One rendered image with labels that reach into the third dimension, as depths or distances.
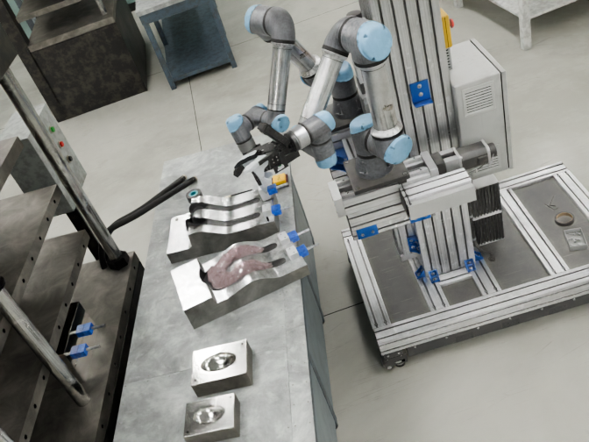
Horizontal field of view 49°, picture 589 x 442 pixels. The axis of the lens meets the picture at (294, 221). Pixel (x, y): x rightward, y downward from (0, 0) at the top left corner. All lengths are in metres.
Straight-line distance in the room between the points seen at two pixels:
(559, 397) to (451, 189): 1.05
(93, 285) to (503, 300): 1.85
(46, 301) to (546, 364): 2.14
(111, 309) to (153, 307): 0.22
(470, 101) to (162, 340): 1.52
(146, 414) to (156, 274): 0.73
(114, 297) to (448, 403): 1.54
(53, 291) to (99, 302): 0.30
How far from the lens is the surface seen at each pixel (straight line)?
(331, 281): 3.65
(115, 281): 3.01
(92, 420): 2.52
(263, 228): 2.75
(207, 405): 2.22
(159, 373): 2.48
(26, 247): 2.54
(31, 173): 2.96
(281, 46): 2.62
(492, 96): 2.69
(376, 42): 2.14
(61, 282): 2.72
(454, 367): 3.15
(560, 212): 3.50
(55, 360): 2.42
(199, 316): 2.52
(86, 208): 2.88
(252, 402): 2.24
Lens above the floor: 2.53
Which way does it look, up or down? 38 degrees down
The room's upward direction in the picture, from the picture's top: 20 degrees counter-clockwise
